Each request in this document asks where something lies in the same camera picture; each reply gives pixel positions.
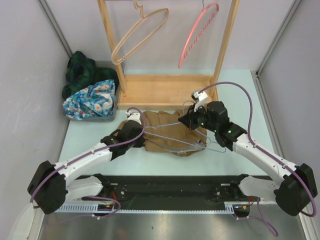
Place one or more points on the green plaid garment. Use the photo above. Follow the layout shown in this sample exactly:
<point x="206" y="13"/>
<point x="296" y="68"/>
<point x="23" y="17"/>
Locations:
<point x="83" y="72"/>

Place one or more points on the grey plastic bin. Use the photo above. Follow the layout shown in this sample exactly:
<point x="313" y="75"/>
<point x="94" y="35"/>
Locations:
<point x="92" y="91"/>

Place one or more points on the pink plastic hanger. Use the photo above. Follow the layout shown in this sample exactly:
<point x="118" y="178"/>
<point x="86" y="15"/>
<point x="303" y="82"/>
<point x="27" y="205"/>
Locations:
<point x="201" y="24"/>

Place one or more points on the blue floral garment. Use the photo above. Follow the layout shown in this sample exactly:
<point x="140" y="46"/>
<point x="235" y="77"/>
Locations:
<point x="94" y="101"/>

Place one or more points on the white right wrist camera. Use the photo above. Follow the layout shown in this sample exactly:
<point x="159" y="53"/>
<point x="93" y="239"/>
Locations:
<point x="200" y="98"/>

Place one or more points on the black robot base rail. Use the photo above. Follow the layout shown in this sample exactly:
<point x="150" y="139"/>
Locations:
<point x="175" y="193"/>

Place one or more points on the wooden clothes rack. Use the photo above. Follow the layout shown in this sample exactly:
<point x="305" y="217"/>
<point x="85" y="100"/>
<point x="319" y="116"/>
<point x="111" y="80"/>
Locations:
<point x="159" y="91"/>

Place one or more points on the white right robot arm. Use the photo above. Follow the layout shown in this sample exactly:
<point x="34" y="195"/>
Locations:
<point x="291" y="186"/>

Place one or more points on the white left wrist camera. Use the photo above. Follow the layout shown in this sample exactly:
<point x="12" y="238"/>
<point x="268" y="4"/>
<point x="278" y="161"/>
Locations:
<point x="134" y="116"/>

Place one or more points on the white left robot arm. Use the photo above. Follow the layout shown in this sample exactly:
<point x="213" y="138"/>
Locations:
<point x="53" y="183"/>

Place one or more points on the tan brown skirt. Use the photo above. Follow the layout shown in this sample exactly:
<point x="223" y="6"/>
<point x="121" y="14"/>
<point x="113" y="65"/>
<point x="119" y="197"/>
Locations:
<point x="172" y="130"/>

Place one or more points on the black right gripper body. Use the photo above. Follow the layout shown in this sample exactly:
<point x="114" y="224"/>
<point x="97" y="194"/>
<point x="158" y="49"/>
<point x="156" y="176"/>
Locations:
<point x="198" y="118"/>

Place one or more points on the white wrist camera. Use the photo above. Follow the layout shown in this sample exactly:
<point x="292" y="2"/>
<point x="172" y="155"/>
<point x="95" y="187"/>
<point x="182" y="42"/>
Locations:
<point x="200" y="98"/>
<point x="134" y="116"/>

